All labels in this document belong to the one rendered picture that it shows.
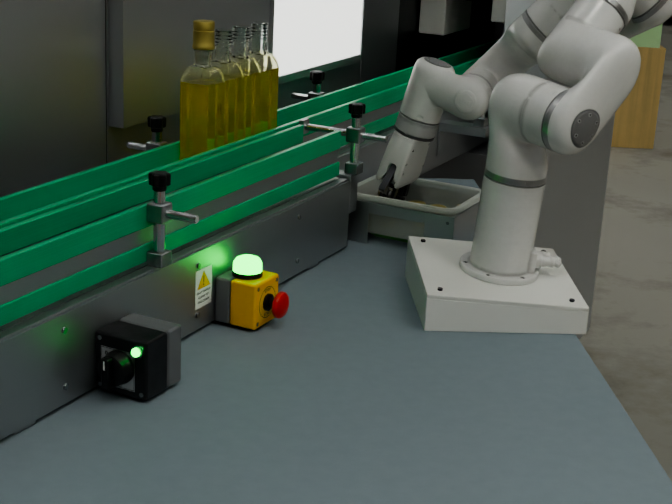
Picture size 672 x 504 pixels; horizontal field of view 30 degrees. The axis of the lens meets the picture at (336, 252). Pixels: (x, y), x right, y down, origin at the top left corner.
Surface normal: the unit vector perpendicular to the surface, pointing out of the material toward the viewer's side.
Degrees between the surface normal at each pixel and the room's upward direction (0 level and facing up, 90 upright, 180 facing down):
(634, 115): 90
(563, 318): 90
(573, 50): 68
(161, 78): 90
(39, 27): 90
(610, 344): 0
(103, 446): 0
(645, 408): 0
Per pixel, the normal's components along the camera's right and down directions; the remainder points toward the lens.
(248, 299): -0.45, 0.26
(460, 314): 0.07, 0.31
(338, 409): 0.05, -0.95
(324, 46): 0.89, 0.18
